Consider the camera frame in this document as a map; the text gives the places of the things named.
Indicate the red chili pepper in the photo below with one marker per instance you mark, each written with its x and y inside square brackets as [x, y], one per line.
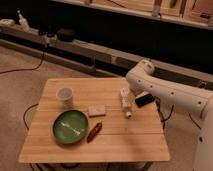
[94, 132]

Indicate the white ceramic cup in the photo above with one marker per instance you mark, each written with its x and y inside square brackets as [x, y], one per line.
[65, 96]

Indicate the white sponge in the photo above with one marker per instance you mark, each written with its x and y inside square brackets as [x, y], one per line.
[96, 110]

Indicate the black round object on ledge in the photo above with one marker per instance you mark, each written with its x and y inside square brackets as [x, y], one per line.
[66, 35]

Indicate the white spray bottle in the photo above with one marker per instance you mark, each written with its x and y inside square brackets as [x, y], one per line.
[23, 22]

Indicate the wooden table top board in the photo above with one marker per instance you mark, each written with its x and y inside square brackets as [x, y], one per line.
[137, 139]

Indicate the black phone-like device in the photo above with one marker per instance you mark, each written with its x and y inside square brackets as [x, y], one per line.
[144, 100]

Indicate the white rectangular bottle object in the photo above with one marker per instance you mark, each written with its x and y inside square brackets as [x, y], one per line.
[125, 102]

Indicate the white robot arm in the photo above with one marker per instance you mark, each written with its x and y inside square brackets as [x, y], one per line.
[192, 99]

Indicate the green ceramic bowl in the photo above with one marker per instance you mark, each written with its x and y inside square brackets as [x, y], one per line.
[70, 127]

